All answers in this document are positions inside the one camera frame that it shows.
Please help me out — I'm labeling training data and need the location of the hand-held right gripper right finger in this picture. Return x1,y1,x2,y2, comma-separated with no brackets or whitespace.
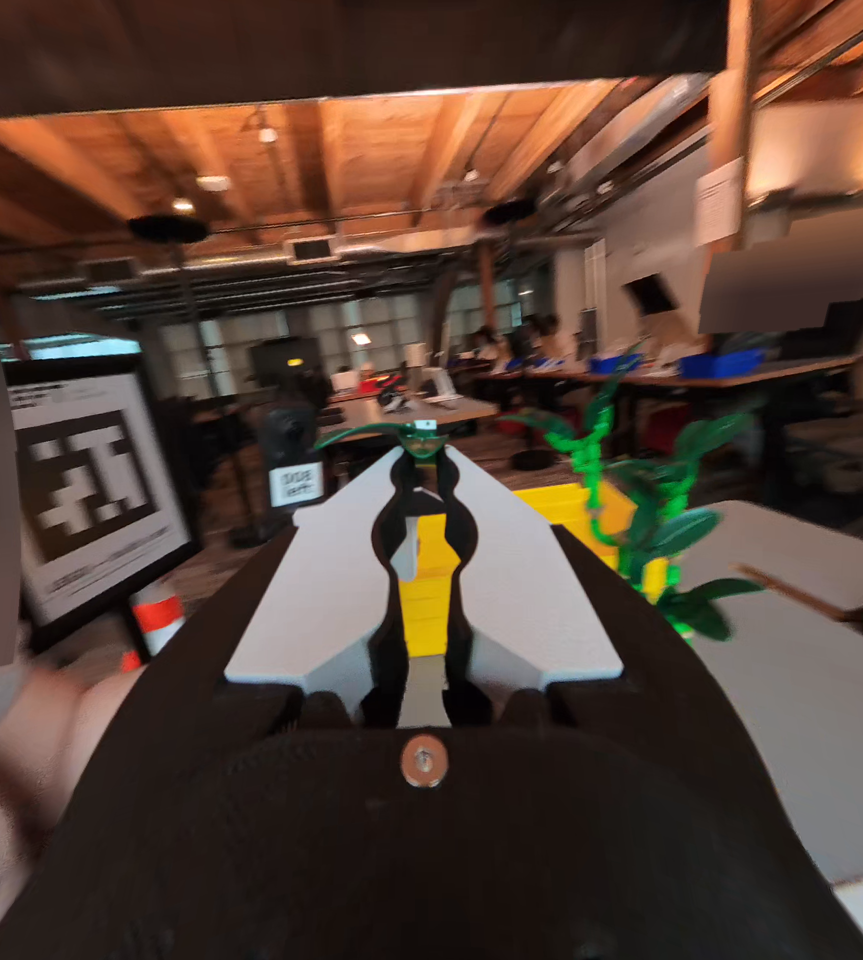
435,447,625,727

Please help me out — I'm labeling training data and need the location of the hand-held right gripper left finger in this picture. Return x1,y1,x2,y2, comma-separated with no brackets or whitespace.
225,447,410,729

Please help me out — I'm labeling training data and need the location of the green lego bamboo plant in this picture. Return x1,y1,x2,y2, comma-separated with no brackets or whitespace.
510,348,766,646

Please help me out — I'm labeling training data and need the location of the small green lego leaf piece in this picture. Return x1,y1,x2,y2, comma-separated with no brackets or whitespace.
315,418,451,460

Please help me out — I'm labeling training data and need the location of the person's left hand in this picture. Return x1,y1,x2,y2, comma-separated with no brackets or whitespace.
0,660,149,852

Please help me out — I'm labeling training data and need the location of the yellow plastic bin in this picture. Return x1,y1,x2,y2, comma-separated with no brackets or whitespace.
399,482,676,657

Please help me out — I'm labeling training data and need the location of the black stand with white label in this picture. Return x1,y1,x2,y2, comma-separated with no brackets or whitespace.
230,337,331,549

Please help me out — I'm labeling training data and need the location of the white table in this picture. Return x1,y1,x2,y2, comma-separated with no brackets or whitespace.
325,391,502,453

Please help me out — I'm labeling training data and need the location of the brown thin stick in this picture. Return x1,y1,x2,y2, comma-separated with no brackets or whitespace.
731,562,863,655

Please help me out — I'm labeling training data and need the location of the long wood-edged desk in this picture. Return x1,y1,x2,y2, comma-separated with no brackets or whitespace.
475,354,862,395

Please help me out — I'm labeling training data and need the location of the tilted black monitor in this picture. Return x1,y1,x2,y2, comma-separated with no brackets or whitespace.
621,273,679,318

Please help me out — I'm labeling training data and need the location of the white paper notice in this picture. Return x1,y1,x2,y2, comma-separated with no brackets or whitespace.
694,156,745,249

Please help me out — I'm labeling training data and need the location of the wooden column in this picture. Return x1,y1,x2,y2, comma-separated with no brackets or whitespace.
707,0,761,252

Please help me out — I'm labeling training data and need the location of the orange white striped post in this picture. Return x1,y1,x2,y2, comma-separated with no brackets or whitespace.
120,583,187,674

